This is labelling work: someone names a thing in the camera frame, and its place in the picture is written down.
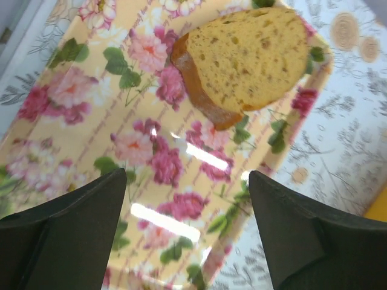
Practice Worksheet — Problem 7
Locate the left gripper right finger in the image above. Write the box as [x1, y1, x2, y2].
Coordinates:
[249, 171, 386, 289]

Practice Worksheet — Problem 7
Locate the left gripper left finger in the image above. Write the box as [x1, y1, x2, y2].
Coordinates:
[1, 169, 126, 289]

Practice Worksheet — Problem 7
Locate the slice of bread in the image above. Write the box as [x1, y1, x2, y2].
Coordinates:
[171, 7, 309, 131]

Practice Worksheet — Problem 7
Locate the yellow plastic bin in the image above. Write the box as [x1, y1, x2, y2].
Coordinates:
[364, 188, 387, 222]

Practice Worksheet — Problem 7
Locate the floral rectangular tray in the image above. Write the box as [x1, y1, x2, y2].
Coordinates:
[1, 1, 332, 289]

